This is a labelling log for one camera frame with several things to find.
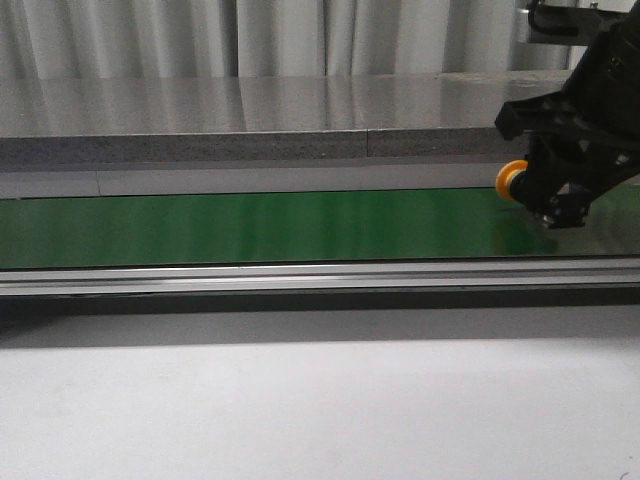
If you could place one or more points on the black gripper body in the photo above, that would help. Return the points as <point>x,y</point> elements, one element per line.
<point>583,140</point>

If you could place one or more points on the yellow push button switch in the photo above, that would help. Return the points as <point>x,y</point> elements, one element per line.
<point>507,175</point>

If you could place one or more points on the green conveyor belt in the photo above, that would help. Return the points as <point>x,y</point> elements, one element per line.
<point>288,227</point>

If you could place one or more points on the grey stone counter ledge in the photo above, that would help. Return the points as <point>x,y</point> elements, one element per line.
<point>154,136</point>

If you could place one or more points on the white pleated curtain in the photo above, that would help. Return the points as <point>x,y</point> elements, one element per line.
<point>165,39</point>

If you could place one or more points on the aluminium conveyor frame rail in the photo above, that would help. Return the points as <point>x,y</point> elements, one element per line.
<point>445,274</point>

